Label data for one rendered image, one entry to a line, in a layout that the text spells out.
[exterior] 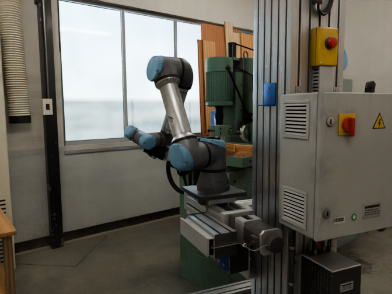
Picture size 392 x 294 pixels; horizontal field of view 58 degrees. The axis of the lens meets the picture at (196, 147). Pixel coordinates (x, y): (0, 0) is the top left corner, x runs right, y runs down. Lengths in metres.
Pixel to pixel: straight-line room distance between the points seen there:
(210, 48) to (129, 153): 1.45
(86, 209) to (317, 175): 2.59
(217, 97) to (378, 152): 1.21
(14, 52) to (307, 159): 2.36
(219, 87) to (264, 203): 1.00
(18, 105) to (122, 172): 1.14
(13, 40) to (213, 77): 1.53
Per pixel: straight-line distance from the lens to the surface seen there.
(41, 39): 3.17
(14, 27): 3.03
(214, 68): 2.27
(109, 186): 3.47
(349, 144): 1.22
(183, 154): 1.42
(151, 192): 3.71
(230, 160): 2.09
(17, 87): 2.97
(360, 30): 4.40
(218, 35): 4.17
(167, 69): 1.58
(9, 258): 2.26
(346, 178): 1.23
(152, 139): 1.77
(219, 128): 2.29
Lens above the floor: 1.19
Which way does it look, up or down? 6 degrees down
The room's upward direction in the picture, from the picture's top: straight up
